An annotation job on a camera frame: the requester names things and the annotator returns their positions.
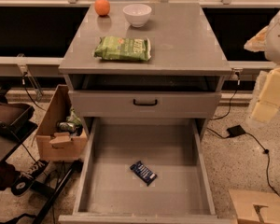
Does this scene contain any black side cart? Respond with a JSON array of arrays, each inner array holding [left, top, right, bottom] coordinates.
[[0, 83, 37, 164]]

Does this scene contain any black power adapter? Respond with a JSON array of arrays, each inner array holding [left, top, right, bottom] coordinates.
[[227, 125, 245, 137]]

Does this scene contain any blue rxbar blueberry bar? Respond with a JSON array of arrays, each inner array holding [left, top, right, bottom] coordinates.
[[130, 161, 158, 186]]

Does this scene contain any black pole on floor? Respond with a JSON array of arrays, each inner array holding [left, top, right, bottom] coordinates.
[[31, 161, 83, 224]]

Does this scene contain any green packet in box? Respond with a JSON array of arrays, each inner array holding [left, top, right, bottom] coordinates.
[[66, 108, 82, 126]]

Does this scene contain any orange fruit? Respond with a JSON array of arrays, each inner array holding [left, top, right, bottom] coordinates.
[[94, 0, 110, 16]]

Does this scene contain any open grey bottom drawer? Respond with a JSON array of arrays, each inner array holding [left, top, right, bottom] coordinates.
[[59, 118, 231, 224]]

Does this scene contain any cardboard box with items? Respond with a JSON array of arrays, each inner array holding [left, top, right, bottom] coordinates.
[[35, 85, 87, 162]]

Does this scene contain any black floor cable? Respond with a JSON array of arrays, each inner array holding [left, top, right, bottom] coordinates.
[[206, 77, 280, 198]]

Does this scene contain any closed grey drawer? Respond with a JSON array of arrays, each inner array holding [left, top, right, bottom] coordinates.
[[69, 91, 221, 119]]

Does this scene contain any green chip bag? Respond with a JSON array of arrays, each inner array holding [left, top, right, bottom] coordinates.
[[93, 36, 151, 62]]

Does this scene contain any black drawer handle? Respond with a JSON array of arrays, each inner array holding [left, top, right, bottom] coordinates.
[[133, 99, 158, 106]]

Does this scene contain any grey drawer cabinet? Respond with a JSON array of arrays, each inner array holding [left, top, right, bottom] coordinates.
[[60, 2, 231, 132]]

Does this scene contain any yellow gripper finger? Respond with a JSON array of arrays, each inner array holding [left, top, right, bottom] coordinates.
[[244, 26, 268, 52], [250, 66, 280, 124]]

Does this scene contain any black white sneaker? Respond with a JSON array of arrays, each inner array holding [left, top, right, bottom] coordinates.
[[11, 160, 49, 196]]

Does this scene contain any cardboard box bottom right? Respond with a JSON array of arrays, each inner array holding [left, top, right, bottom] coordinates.
[[229, 189, 280, 224]]

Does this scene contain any green can in box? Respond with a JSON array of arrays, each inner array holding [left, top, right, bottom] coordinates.
[[57, 122, 76, 133]]

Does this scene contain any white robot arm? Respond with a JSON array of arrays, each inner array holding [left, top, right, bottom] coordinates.
[[244, 10, 280, 127]]

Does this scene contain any white bowl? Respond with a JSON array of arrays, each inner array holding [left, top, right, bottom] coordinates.
[[123, 4, 152, 27]]

